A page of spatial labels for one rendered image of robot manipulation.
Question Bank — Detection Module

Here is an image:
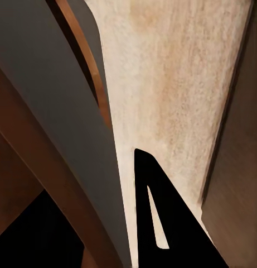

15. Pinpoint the trash can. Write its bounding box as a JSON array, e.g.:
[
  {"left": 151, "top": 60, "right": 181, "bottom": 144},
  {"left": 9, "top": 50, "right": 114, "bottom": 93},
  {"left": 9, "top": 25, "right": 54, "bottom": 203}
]
[{"left": 0, "top": 0, "right": 133, "bottom": 268}]

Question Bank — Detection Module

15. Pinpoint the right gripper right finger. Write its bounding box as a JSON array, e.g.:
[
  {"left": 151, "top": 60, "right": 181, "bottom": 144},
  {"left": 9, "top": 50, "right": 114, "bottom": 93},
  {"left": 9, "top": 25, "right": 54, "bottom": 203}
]
[{"left": 134, "top": 149, "right": 229, "bottom": 268}]

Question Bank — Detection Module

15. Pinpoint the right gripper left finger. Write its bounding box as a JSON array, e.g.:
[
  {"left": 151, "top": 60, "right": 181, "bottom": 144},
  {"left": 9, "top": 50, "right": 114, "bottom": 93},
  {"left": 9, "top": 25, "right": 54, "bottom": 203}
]
[{"left": 0, "top": 189, "right": 85, "bottom": 268}]

